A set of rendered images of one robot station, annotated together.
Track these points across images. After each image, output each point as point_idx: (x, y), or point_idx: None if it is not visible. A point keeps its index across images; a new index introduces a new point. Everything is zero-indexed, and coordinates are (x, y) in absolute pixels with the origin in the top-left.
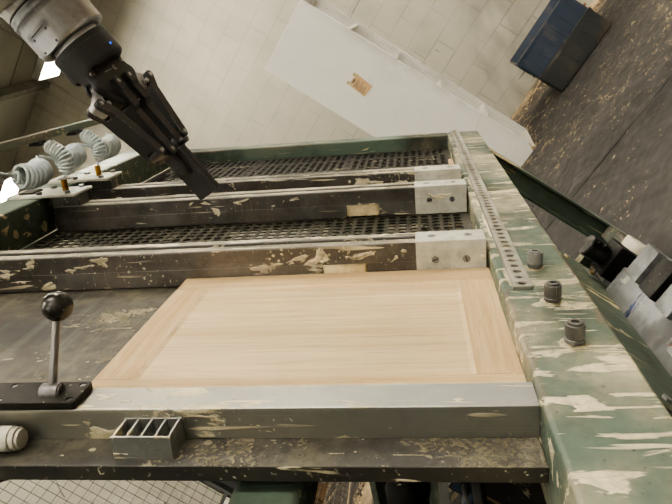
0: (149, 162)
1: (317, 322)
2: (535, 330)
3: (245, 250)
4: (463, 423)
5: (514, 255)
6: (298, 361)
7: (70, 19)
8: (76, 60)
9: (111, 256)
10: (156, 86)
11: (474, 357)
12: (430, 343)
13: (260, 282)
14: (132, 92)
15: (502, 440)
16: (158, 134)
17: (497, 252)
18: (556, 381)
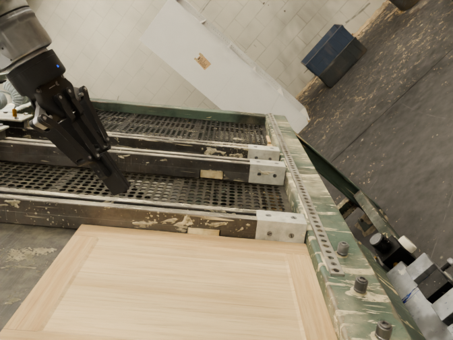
0: (77, 165)
1: (185, 283)
2: (352, 320)
3: (131, 209)
4: None
5: (327, 241)
6: (172, 324)
7: (26, 44)
8: (26, 78)
9: (23, 200)
10: (89, 100)
11: (306, 336)
12: (272, 316)
13: (139, 235)
14: (69, 106)
15: None
16: (87, 144)
17: (313, 235)
18: None
